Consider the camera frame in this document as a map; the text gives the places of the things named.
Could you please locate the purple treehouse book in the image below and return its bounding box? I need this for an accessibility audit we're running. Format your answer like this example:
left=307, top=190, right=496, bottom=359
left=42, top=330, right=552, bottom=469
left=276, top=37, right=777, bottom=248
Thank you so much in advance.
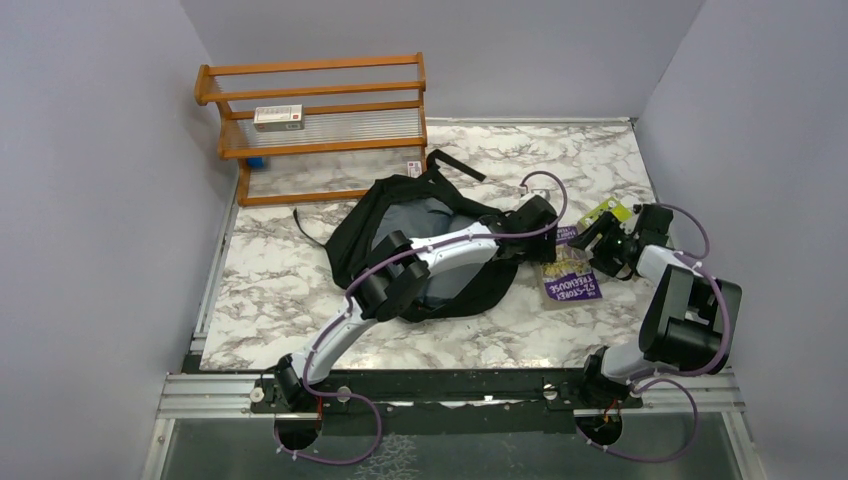
left=535, top=226, right=603, bottom=309

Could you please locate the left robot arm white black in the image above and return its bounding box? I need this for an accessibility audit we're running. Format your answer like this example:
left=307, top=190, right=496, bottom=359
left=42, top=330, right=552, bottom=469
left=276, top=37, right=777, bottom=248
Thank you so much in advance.
left=273, top=194, right=564, bottom=411

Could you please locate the white red box on shelf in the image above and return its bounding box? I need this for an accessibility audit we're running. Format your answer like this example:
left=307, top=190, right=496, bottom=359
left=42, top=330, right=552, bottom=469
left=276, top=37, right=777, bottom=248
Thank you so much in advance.
left=252, top=104, right=304, bottom=132

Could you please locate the wooden shelf rack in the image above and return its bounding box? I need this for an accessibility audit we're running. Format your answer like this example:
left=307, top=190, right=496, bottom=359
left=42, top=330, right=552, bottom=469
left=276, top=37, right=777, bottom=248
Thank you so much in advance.
left=194, top=52, right=428, bottom=207

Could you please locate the small red white box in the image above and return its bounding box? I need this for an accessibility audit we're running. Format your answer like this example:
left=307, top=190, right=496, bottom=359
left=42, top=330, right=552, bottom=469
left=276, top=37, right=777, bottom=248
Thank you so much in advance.
left=407, top=161, right=424, bottom=178

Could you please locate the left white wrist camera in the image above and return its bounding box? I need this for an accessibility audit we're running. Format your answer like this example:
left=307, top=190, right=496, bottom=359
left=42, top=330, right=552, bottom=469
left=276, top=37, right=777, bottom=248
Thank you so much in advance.
left=518, top=189, right=550, bottom=205

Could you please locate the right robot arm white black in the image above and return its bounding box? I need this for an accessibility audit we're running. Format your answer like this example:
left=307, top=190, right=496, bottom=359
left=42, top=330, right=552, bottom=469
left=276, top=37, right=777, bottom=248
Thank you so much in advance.
left=567, top=203, right=742, bottom=407

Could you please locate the green comic book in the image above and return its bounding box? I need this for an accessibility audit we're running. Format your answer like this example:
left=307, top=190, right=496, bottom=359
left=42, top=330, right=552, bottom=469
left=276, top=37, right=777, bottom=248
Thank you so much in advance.
left=577, top=197, right=633, bottom=232

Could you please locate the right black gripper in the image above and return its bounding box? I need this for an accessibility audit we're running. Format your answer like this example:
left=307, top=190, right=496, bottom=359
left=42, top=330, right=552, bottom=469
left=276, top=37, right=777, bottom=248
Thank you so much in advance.
left=566, top=211, right=635, bottom=277

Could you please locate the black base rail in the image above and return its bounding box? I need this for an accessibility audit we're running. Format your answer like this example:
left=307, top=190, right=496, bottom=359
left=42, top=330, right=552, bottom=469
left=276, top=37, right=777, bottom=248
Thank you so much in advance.
left=249, top=368, right=642, bottom=436

